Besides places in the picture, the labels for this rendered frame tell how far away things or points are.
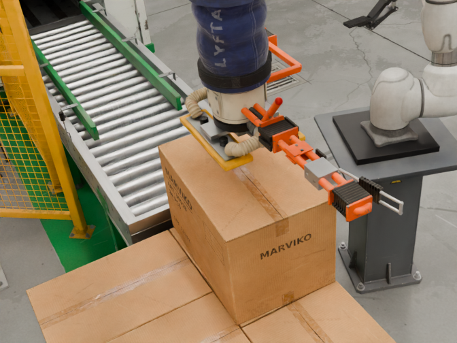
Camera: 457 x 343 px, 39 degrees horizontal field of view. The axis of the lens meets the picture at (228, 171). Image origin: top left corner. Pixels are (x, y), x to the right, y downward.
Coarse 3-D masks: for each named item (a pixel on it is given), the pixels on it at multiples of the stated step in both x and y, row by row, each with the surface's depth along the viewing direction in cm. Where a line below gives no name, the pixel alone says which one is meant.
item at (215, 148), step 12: (180, 120) 216; (192, 120) 213; (204, 120) 208; (192, 132) 208; (204, 144) 202; (216, 144) 200; (216, 156) 196; (228, 156) 195; (252, 156) 195; (228, 168) 192
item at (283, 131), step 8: (272, 120) 185; (280, 120) 186; (288, 120) 184; (264, 128) 183; (272, 128) 183; (280, 128) 183; (288, 128) 182; (296, 128) 180; (264, 136) 181; (272, 136) 178; (280, 136) 179; (288, 136) 180; (296, 136) 182; (264, 144) 183; (272, 144) 180; (288, 144) 182
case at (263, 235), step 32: (160, 160) 241; (192, 160) 229; (256, 160) 225; (288, 160) 224; (192, 192) 214; (224, 192) 213; (256, 192) 211; (288, 192) 210; (320, 192) 208; (192, 224) 228; (224, 224) 200; (256, 224) 199; (288, 224) 202; (320, 224) 209; (192, 256) 246; (224, 256) 201; (256, 256) 204; (288, 256) 211; (320, 256) 218; (224, 288) 215; (256, 288) 212; (288, 288) 220; (320, 288) 228
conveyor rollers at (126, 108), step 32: (64, 32) 424; (96, 32) 424; (64, 64) 387; (96, 64) 386; (128, 64) 379; (96, 96) 356; (128, 96) 355; (160, 96) 346; (128, 128) 324; (160, 128) 322; (128, 160) 301; (128, 192) 286; (160, 192) 283
